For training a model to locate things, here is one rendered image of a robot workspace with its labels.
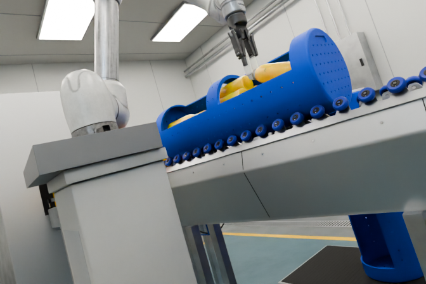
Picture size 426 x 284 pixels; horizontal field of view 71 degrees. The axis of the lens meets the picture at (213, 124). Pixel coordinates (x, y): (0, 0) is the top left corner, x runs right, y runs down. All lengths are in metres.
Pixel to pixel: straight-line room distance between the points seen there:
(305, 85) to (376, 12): 3.70
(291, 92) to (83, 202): 0.69
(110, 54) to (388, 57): 3.75
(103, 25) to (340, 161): 1.06
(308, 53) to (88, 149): 0.70
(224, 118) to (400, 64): 3.52
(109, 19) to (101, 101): 0.46
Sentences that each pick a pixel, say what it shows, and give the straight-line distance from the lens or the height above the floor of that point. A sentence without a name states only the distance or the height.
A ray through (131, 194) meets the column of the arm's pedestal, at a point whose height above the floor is 0.88.
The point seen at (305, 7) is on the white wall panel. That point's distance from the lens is 5.14.
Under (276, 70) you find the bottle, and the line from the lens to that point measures 1.06.
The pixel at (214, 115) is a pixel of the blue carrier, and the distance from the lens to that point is 1.18.
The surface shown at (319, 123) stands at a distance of 0.97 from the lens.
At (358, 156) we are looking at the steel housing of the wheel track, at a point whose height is 0.80.
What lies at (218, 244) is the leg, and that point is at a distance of 1.66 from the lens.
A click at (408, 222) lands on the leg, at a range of 0.99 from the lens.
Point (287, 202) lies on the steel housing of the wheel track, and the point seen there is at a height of 0.69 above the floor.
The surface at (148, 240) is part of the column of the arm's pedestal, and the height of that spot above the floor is 0.73.
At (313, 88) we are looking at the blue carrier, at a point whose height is 1.03.
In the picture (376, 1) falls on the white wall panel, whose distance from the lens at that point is 4.63.
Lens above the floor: 0.92
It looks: 6 degrees up
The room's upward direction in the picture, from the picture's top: 17 degrees counter-clockwise
